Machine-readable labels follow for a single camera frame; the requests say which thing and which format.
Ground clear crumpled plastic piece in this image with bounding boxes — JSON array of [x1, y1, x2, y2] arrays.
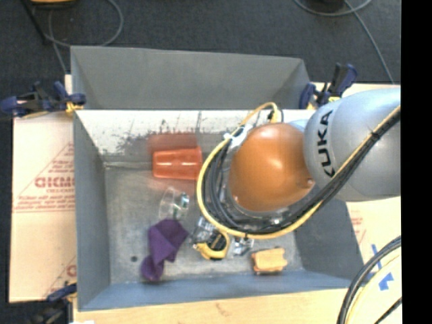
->
[[192, 215, 217, 243]]

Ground clear glass thing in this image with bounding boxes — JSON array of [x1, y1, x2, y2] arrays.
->
[[159, 186, 191, 220]]

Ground yellow and black tape measure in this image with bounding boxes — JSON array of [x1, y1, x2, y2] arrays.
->
[[192, 233, 232, 261]]

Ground purple cloth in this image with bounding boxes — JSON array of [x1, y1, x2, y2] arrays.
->
[[139, 218, 190, 282]]

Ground orange plastic cup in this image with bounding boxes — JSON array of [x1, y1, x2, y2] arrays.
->
[[151, 146, 204, 182]]

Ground grey metal bin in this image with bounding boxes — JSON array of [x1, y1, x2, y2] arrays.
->
[[70, 45, 367, 312]]

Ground tan toy bread slice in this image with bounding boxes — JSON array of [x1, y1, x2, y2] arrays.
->
[[250, 246, 289, 276]]

